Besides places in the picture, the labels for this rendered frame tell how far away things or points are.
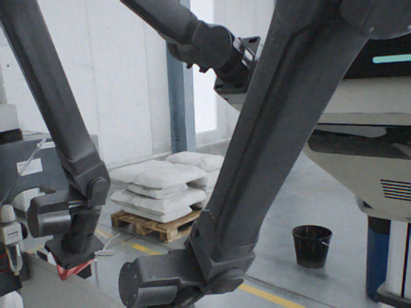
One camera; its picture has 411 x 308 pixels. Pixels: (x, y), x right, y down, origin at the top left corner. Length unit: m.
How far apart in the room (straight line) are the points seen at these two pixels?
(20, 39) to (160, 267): 0.36
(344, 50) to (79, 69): 5.56
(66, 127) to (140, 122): 5.77
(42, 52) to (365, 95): 0.52
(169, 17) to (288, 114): 0.45
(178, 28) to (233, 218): 0.42
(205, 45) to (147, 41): 5.86
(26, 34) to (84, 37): 5.29
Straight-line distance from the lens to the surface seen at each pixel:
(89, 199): 0.72
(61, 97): 0.66
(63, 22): 5.78
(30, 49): 0.63
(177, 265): 0.52
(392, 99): 0.75
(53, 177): 0.98
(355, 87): 0.80
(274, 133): 0.33
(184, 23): 0.75
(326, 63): 0.31
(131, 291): 0.52
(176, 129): 6.93
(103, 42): 6.08
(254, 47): 0.89
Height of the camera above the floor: 1.45
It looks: 15 degrees down
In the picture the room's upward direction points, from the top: 3 degrees counter-clockwise
